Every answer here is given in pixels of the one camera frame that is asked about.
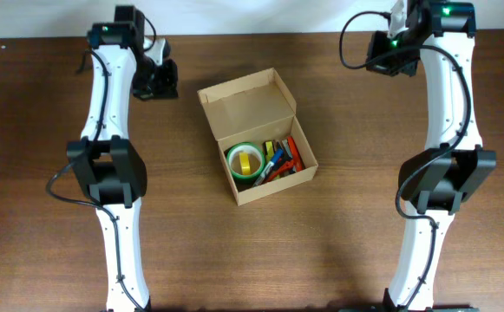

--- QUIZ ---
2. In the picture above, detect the brown cardboard box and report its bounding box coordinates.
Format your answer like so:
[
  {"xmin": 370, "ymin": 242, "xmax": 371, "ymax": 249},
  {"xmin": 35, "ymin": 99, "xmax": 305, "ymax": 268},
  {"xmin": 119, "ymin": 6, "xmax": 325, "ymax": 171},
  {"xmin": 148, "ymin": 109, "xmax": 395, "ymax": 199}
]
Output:
[{"xmin": 198, "ymin": 68, "xmax": 318, "ymax": 205}]

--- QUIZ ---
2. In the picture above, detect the small yellow tape roll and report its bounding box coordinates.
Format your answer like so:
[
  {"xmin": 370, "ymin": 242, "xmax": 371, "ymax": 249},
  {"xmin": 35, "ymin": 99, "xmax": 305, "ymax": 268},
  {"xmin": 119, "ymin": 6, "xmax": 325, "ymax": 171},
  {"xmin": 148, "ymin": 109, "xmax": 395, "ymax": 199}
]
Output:
[{"xmin": 239, "ymin": 152, "xmax": 252, "ymax": 176}]

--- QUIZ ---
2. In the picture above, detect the green tape roll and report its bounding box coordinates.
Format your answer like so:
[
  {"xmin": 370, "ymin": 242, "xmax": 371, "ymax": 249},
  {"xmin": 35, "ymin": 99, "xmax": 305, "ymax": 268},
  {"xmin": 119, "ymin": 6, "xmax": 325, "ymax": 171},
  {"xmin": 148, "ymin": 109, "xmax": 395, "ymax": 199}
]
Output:
[{"xmin": 226, "ymin": 142, "xmax": 265, "ymax": 184}]

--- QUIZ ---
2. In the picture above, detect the yellow highlighter pen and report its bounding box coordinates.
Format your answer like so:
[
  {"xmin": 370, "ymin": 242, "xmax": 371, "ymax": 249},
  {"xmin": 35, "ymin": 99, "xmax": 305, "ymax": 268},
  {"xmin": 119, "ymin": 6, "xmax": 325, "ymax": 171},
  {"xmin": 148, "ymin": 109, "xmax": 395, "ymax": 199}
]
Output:
[{"xmin": 264, "ymin": 140, "xmax": 275, "ymax": 161}]

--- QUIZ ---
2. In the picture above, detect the red black stapler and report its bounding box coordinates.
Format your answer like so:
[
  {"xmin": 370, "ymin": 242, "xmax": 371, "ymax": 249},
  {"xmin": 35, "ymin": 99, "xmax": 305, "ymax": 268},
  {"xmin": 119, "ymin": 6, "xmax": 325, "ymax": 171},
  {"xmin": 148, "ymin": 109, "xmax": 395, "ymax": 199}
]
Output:
[{"xmin": 283, "ymin": 135, "xmax": 304, "ymax": 172}]

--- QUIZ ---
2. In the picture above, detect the blue white marker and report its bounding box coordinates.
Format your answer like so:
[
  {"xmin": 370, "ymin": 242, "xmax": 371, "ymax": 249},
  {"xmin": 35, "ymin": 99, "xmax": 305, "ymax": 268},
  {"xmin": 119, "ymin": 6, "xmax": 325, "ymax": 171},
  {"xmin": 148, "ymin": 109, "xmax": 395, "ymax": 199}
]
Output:
[{"xmin": 253, "ymin": 148, "xmax": 284, "ymax": 186}]

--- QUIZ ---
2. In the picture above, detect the orange utility knife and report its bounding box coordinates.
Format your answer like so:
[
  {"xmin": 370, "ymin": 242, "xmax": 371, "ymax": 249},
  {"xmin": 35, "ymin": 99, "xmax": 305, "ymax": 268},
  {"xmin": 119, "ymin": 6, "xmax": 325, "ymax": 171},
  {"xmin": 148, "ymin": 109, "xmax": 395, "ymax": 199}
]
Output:
[{"xmin": 265, "ymin": 160, "xmax": 295, "ymax": 183}]

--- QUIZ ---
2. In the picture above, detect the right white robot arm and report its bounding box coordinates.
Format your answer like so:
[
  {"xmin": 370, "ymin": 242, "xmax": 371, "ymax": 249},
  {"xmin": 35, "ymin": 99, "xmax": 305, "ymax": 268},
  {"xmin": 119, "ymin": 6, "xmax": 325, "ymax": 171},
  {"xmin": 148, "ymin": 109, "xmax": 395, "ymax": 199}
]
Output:
[{"xmin": 368, "ymin": 1, "xmax": 496, "ymax": 311}]

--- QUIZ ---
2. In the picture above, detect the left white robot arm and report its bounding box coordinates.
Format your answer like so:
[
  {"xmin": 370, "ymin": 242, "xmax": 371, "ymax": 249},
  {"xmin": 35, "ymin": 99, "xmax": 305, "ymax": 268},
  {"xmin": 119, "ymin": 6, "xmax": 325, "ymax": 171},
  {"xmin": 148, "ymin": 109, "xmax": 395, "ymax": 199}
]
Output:
[{"xmin": 67, "ymin": 5, "xmax": 178, "ymax": 311}]

